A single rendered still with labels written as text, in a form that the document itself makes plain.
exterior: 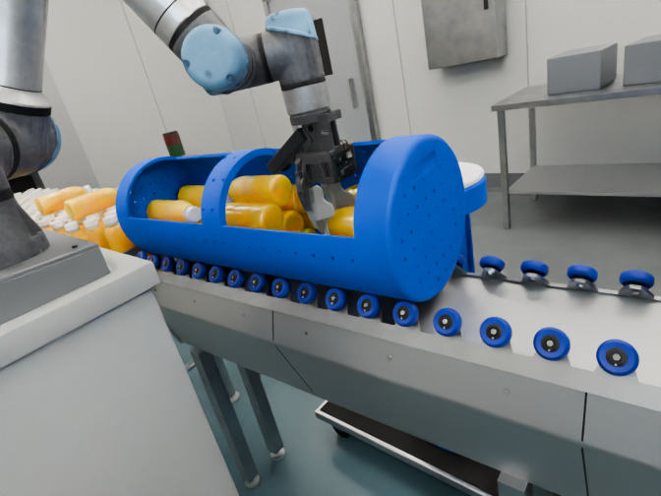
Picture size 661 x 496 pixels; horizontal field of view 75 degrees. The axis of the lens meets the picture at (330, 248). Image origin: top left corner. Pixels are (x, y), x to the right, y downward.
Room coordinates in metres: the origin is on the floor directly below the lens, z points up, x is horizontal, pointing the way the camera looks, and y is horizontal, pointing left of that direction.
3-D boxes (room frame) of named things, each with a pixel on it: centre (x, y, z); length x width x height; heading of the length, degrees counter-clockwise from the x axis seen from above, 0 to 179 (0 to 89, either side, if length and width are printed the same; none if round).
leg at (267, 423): (1.31, 0.39, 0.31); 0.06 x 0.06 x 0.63; 47
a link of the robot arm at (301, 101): (0.76, -0.02, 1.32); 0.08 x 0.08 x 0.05
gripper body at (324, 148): (0.75, -0.02, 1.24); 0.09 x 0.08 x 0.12; 47
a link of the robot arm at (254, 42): (0.74, 0.08, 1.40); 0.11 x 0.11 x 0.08; 88
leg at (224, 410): (1.21, 0.49, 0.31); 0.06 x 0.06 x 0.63; 47
